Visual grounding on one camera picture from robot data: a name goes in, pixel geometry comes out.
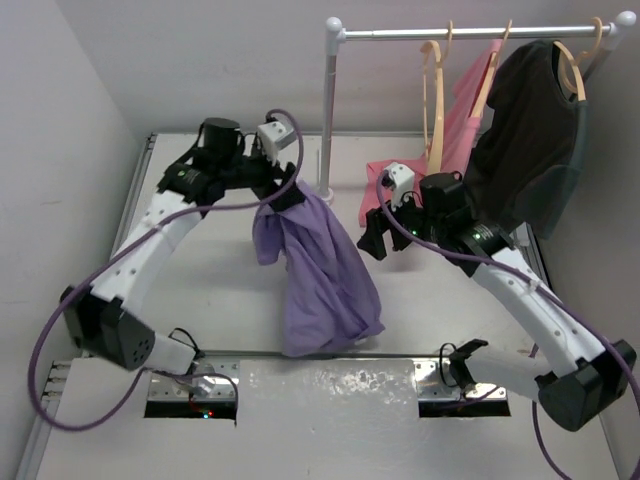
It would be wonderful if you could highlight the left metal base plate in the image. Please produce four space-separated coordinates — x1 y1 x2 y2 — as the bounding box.
147 357 240 403

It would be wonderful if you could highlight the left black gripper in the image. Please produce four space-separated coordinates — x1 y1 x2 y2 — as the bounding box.
218 139 303 210

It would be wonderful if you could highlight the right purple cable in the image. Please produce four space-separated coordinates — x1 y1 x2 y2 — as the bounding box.
375 172 640 479

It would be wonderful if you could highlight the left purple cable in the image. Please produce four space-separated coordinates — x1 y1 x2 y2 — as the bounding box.
27 108 307 432

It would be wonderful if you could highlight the pink t shirt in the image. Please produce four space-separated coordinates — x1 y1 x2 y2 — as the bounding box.
358 40 500 227

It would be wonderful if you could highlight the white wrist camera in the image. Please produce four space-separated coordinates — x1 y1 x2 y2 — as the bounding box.
381 162 415 211
256 120 297 165

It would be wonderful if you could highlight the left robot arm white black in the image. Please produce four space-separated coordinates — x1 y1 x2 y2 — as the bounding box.
61 110 305 376

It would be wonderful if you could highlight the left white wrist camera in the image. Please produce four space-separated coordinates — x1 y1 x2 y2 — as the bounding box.
256 120 297 165

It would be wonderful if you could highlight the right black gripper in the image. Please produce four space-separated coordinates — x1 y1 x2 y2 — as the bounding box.
358 183 444 258

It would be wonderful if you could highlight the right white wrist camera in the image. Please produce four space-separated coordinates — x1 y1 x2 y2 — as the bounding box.
381 162 415 211

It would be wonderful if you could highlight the aluminium table frame rail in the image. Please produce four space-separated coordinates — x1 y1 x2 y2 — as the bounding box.
15 133 157 479

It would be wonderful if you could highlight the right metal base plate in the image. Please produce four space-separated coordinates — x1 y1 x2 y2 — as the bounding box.
413 357 507 403

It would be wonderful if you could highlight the wooden hanger holding pink shirt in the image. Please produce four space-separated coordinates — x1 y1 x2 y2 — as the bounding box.
470 19 513 119

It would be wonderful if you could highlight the dark grey t shirt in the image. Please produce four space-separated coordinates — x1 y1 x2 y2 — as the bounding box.
464 39 588 239

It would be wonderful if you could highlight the wooden hanger holding dark shirt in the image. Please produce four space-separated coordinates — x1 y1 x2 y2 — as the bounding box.
553 17 604 101

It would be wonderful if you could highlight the metal base plate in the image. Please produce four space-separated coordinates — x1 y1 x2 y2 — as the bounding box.
413 357 507 403
147 357 240 403

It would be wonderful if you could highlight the purple cable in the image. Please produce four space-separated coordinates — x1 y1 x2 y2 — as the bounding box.
375 172 640 479
27 108 307 432

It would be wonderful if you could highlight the purple t shirt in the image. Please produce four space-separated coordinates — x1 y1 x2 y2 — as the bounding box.
252 181 385 357

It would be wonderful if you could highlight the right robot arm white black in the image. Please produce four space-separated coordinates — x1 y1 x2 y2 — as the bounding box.
357 163 639 432

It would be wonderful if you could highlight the silver clothes rack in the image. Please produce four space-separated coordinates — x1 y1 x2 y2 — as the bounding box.
318 10 637 200

